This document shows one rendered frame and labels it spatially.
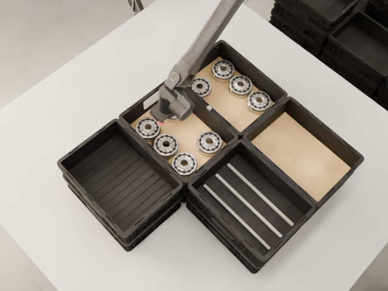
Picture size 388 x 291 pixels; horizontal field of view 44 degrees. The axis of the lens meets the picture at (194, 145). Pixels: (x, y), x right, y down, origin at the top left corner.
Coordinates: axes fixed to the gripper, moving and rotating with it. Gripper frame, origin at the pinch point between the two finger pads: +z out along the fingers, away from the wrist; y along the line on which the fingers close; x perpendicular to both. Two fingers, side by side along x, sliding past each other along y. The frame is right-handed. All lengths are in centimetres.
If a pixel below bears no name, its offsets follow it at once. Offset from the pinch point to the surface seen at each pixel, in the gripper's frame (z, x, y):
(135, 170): 23.4, -0.5, -15.7
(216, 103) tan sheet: 23.7, 0.4, 30.6
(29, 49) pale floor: 113, 141, 9
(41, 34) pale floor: 114, 146, 23
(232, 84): 20.6, 1.6, 41.5
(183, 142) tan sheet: 23.3, -4.0, 7.2
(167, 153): 20.2, -4.1, -2.3
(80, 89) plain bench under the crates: 39, 53, -5
